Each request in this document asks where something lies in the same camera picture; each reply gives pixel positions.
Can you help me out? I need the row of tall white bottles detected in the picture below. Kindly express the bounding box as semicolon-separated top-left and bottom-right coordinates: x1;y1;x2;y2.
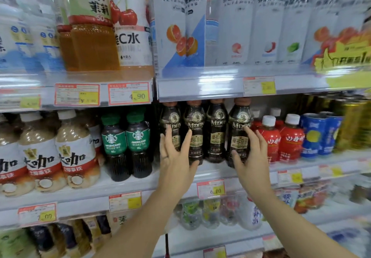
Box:
148;0;371;70

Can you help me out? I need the yellow bottle dark label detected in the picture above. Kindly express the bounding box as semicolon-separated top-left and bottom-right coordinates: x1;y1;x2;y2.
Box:
27;225;66;258
82;215;112;244
53;220;92;257

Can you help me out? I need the clear bottle colourful label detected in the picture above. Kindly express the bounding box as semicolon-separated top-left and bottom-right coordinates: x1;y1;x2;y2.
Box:
220;195;240;226
201;198;221;229
179;201;202;231

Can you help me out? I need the yellow red promo sign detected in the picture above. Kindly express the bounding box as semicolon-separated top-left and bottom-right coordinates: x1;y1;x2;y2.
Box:
313;42;371;90

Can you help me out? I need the white blue drink bottle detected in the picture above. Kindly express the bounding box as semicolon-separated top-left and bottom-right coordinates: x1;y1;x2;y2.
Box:
237;194;263;231

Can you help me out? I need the red yellow price tag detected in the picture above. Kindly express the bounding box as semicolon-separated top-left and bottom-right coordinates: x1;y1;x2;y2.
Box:
203;246;226;258
318;164;344;179
243;76;276;96
18;202;58;226
197;179;226;200
277;169;303;185
262;234;283;251
54;83;100;107
109;191;142;212
107;82;151;106
0;88;41;110

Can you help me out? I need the person's left forearm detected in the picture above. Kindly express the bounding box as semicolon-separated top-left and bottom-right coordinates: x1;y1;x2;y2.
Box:
94;188;186;258

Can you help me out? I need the store shelving unit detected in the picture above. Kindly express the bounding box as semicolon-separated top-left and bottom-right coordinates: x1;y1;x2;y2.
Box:
0;0;371;258

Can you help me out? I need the person's left hand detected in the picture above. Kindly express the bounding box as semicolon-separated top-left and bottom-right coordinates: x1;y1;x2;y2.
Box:
158;124;201;202

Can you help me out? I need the pink cherry-label drink bottle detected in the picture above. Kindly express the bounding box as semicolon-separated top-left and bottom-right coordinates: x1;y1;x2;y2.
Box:
107;0;154;77

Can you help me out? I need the row of white blue-label bottles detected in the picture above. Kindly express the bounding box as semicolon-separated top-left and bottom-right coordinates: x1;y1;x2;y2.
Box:
0;0;66;75

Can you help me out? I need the person's right forearm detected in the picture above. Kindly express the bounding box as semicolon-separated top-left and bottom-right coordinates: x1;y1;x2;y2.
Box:
249;190;360;258

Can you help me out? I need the blue yellow drink can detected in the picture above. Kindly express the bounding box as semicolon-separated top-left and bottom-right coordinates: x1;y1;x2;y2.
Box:
300;113;328;160
318;111;344;156

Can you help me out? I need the row of Starbucks bottles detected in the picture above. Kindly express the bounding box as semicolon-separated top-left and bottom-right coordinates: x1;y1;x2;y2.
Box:
100;105;153;182

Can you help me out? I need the person's right hand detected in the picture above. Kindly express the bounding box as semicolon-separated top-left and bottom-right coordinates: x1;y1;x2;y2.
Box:
231;126;273;199

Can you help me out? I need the tall tea bottle red band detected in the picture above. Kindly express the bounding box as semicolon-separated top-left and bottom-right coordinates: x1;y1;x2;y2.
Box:
53;0;121;72
56;24;76;71

